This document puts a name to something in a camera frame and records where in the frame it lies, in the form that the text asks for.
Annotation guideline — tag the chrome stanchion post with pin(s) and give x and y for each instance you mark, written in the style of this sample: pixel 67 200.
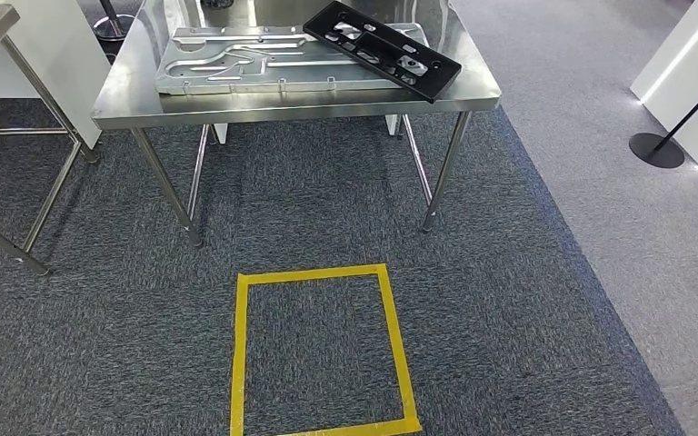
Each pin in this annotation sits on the chrome stanchion post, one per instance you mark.
pixel 114 27

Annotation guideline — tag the long black plastic car part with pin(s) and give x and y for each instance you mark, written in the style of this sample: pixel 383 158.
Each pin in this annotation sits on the long black plastic car part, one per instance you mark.
pixel 439 81

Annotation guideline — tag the stainless steel workbench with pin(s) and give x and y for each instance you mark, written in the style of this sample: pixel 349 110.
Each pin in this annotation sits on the stainless steel workbench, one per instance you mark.
pixel 475 78

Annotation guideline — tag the large grooved aluminium plate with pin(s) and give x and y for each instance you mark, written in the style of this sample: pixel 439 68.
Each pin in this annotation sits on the large grooved aluminium plate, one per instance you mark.
pixel 234 66

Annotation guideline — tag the black stanchion post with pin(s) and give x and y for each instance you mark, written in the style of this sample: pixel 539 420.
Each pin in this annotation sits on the black stanchion post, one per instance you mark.
pixel 656 150

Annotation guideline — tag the yellow floor tape square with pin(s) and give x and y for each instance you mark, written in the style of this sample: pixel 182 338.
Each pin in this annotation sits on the yellow floor tape square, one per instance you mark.
pixel 237 361

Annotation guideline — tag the white pillar with light strips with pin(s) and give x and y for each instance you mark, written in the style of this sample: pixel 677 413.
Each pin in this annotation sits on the white pillar with light strips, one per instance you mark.
pixel 680 78

